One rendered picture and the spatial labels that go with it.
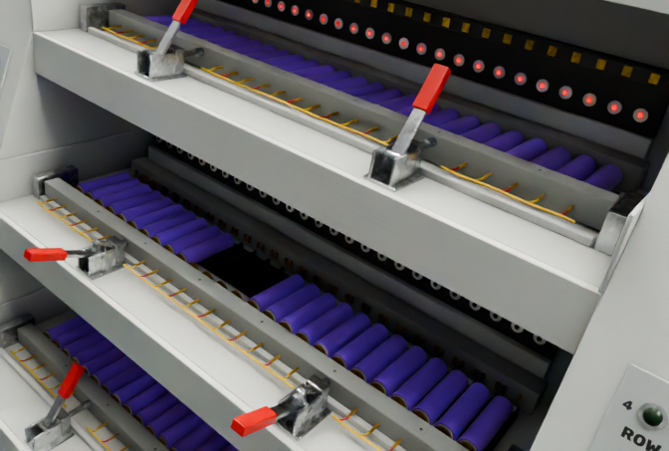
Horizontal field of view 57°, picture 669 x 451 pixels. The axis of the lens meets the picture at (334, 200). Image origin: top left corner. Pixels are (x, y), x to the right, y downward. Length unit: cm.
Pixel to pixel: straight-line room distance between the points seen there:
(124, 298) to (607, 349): 42
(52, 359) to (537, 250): 58
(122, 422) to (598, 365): 50
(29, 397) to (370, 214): 50
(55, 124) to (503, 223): 54
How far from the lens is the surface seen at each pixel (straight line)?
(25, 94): 76
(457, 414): 51
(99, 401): 75
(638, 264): 37
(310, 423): 50
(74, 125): 80
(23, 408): 79
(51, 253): 61
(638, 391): 38
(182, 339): 56
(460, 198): 44
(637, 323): 38
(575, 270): 39
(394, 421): 49
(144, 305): 60
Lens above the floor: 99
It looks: 10 degrees down
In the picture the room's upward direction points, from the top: 20 degrees clockwise
